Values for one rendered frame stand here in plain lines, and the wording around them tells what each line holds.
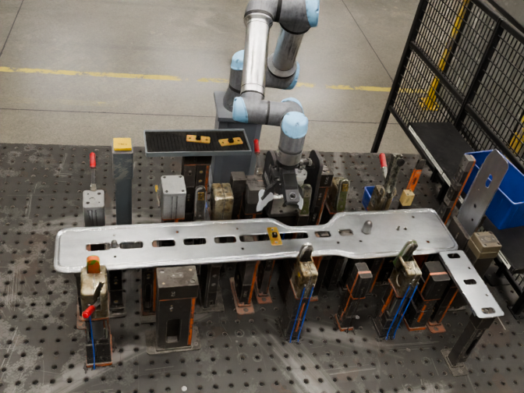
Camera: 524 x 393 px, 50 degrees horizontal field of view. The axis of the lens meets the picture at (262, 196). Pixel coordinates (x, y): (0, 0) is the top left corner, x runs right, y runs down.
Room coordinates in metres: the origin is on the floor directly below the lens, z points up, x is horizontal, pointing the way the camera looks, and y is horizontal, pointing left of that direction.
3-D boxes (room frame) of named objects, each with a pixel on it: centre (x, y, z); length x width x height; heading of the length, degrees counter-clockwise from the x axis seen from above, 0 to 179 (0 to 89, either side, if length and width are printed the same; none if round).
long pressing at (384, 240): (1.39, -0.05, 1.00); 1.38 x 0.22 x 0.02; 109
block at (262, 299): (1.42, -0.06, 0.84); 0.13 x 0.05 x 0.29; 19
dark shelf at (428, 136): (1.89, -0.85, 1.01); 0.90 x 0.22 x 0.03; 19
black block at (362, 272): (1.33, -0.38, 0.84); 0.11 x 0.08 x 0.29; 19
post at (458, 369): (1.25, -0.78, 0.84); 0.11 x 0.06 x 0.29; 19
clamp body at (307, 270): (1.26, -0.18, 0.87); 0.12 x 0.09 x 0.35; 19
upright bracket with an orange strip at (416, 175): (1.74, -0.55, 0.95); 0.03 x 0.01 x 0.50; 109
